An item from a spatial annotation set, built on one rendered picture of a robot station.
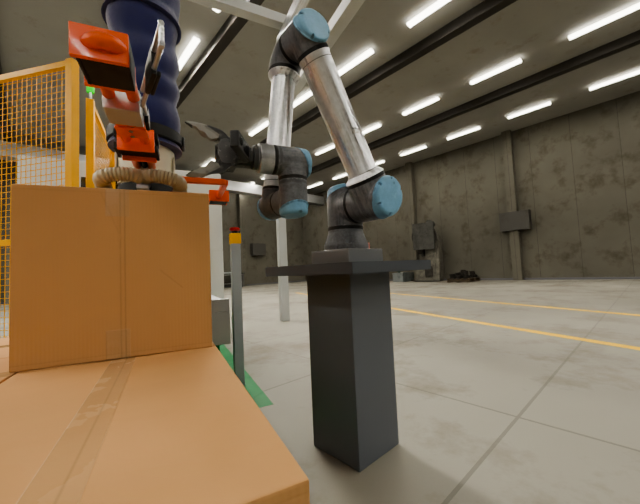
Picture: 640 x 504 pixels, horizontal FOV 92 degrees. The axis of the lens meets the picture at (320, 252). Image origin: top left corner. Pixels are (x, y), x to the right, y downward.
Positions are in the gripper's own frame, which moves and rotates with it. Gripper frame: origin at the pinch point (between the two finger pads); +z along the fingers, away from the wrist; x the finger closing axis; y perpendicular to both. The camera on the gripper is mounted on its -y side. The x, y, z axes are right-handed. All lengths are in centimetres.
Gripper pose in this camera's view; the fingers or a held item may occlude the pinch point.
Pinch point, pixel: (184, 147)
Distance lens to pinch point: 95.5
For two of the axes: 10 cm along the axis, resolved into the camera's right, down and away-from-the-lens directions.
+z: -9.1, 0.2, -4.1
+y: -4.1, 0.7, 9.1
